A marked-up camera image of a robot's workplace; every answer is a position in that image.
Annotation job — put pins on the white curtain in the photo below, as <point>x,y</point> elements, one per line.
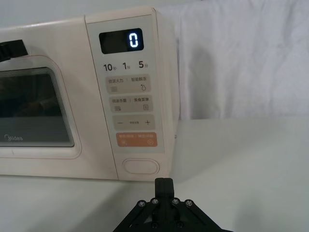
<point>241,60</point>

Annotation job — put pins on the white table cloth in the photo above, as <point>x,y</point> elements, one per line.
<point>241,174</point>

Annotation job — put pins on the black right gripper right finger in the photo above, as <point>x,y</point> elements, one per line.
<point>169,189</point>

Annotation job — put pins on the cream microwave oven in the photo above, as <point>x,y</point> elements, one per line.
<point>60,96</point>

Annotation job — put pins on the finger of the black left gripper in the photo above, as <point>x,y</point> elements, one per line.
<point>14,49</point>

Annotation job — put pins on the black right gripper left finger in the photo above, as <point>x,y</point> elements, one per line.
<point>159,189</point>

